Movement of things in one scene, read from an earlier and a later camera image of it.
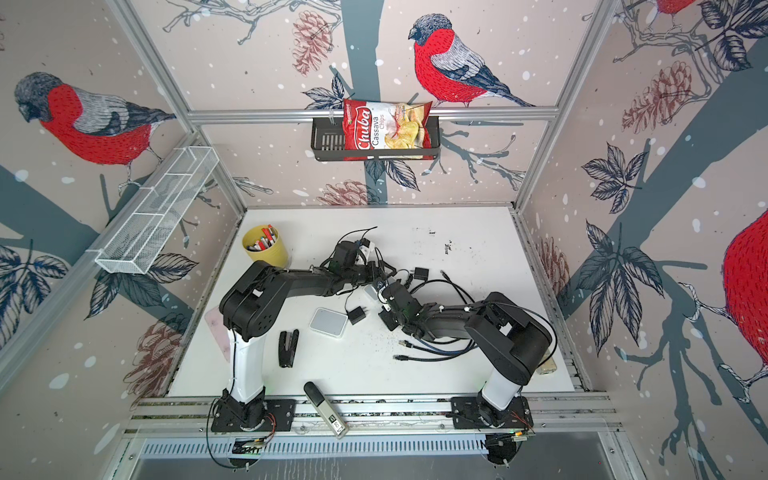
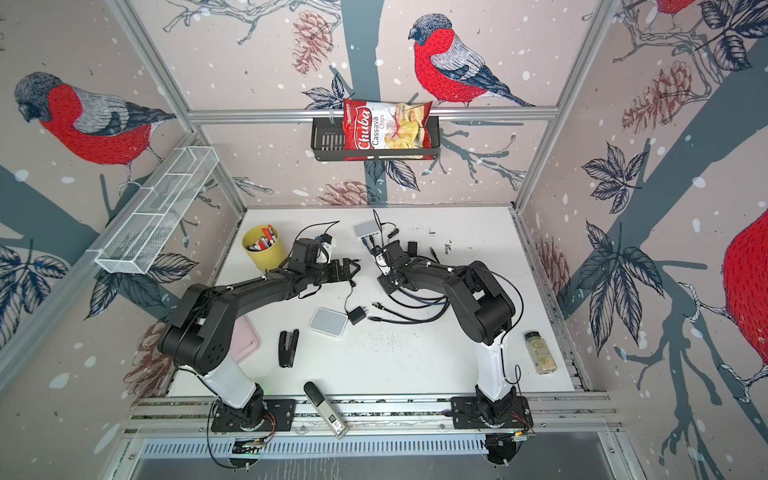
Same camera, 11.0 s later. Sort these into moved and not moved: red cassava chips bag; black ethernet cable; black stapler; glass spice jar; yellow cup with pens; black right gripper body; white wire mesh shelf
Moved: black ethernet cable; black right gripper body
Not moved: red cassava chips bag; yellow cup with pens; white wire mesh shelf; glass spice jar; black stapler
